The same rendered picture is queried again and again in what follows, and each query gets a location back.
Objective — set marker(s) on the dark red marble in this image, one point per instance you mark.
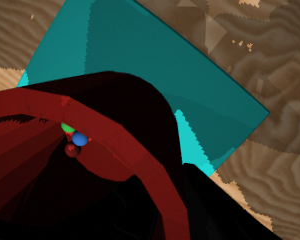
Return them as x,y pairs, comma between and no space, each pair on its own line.
72,150

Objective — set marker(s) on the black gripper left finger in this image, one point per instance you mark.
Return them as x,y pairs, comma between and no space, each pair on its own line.
126,213

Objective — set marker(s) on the blue marble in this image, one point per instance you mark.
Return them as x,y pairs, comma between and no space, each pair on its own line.
78,138

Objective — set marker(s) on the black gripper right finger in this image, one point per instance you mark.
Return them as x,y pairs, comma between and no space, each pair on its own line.
214,215

